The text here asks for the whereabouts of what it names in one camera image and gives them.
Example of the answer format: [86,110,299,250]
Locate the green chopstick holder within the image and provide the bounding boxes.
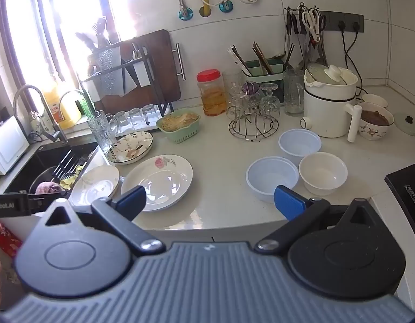
[243,59,285,100]

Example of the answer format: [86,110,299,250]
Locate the floral dark-rimmed plate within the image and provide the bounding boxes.
[107,131,155,165]

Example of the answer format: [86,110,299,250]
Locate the black induction cooktop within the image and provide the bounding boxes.
[385,161,415,229]

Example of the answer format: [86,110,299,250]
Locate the clear textured utensil holder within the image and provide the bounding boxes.
[88,45,123,96]

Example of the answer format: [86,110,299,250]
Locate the white-handled scissors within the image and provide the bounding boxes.
[301,8,326,43]

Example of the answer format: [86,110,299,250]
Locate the red packet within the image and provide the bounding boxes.
[0,225,23,259]

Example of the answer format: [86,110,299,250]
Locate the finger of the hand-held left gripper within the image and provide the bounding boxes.
[27,192,65,214]

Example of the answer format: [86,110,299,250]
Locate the white porcelain bowl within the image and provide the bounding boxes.
[361,93,389,108]

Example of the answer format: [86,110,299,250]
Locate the white box appliance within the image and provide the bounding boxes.
[0,116,30,176]

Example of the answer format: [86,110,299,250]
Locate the orange detergent bottle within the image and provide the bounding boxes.
[42,86,76,130]

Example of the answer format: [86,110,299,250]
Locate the white electric pot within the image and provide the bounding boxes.
[300,65,363,142]

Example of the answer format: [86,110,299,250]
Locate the green basket of toothpicks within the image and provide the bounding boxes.
[156,108,201,143]

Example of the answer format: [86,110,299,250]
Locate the black power strip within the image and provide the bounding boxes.
[318,11,364,33]

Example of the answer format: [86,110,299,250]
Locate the steel pull-down faucet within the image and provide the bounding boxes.
[13,85,69,143]

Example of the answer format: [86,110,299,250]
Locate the hanging kitchen utensils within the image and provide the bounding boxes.
[284,3,329,71]

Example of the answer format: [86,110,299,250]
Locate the cluster of clear goblets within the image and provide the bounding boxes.
[226,81,280,122]

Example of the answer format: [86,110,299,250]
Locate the purple scrubber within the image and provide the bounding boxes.
[35,182,61,196]

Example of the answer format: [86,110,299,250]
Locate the steel gooseneck faucet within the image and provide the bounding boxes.
[58,90,95,122]

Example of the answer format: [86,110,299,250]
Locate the white plate with pink flower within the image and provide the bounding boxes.
[121,155,194,212]

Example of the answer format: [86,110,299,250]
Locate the green bottle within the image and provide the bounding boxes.
[76,96,93,117]

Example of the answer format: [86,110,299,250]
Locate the wooden cutting board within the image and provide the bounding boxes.
[93,29,182,115]

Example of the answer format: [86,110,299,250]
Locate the steel bar handle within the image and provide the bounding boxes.
[171,43,187,81]

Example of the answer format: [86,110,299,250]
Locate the white leaf-print plate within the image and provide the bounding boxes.
[70,166,121,206]

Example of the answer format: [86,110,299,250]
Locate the patterned ceramic bowl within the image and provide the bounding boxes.
[358,103,395,141]

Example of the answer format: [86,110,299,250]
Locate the pale blue plastic bowl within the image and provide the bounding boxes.
[278,128,322,165]
[246,156,299,203]

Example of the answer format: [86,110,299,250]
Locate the wire cup rack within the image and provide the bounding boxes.
[228,81,280,141]

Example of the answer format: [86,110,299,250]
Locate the white plastic bowl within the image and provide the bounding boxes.
[298,152,348,196]

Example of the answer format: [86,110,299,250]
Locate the black dish rack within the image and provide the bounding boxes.
[78,42,174,132]

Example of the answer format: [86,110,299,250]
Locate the white chopsticks bundle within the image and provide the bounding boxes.
[228,45,252,76]

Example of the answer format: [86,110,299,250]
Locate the red-lidded plastic jar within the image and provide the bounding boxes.
[197,69,227,117]

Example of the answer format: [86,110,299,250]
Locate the glass pot lid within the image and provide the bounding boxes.
[393,112,415,137]

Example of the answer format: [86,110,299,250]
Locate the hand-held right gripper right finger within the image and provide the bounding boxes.
[255,185,379,254]

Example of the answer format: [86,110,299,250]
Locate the black power cable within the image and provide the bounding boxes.
[345,23,373,98]
[339,22,364,95]

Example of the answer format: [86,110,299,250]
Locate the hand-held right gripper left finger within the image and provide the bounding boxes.
[39,186,166,256]

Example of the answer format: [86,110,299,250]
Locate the tall textured glass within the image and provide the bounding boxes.
[283,69,305,115]
[86,110,118,153]

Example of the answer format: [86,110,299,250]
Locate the black sink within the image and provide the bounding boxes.
[5,141,100,197]

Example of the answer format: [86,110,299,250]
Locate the brown chopsticks bundle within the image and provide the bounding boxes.
[252,41,273,75]

